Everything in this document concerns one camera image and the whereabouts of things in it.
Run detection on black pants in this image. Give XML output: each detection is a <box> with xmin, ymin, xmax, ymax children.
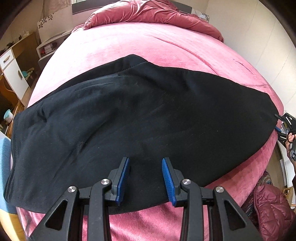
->
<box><xmin>4</xmin><ymin>55</ymin><xmax>278</xmax><ymax>214</ymax></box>

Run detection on teal cup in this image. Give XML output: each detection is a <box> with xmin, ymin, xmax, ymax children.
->
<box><xmin>4</xmin><ymin>109</ymin><xmax>14</xmax><ymax>124</ymax></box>

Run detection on wooden desk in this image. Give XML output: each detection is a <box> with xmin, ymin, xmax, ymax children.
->
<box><xmin>1</xmin><ymin>74</ymin><xmax>24</xmax><ymax>138</ymax></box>

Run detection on white cabinet with drawer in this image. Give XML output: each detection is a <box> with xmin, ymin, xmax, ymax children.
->
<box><xmin>1</xmin><ymin>48</ymin><xmax>29</xmax><ymax>100</ymax></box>

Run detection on maroon puffer jacket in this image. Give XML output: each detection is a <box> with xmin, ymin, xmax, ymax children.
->
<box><xmin>241</xmin><ymin>184</ymin><xmax>295</xmax><ymax>240</ymax></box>

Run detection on blue and yellow mat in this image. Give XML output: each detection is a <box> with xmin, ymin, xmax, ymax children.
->
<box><xmin>1</xmin><ymin>138</ymin><xmax>26</xmax><ymax>240</ymax></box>

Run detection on white bedside shelf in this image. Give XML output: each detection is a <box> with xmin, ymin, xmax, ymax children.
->
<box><xmin>36</xmin><ymin>31</ymin><xmax>71</xmax><ymax>70</ymax></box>

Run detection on pink fleece bed sheet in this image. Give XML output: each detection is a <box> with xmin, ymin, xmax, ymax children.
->
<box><xmin>29</xmin><ymin>23</ymin><xmax>283</xmax><ymax>240</ymax></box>

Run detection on dark pink duvet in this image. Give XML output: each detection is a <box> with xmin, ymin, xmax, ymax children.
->
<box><xmin>83</xmin><ymin>6</ymin><xmax>224</xmax><ymax>42</ymax></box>

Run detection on person's right hand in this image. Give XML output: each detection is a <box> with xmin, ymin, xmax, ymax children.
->
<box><xmin>285</xmin><ymin>133</ymin><xmax>295</xmax><ymax>167</ymax></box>

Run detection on grey headboard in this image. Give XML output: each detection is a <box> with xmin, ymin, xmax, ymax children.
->
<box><xmin>72</xmin><ymin>0</ymin><xmax>193</xmax><ymax>14</ymax></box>

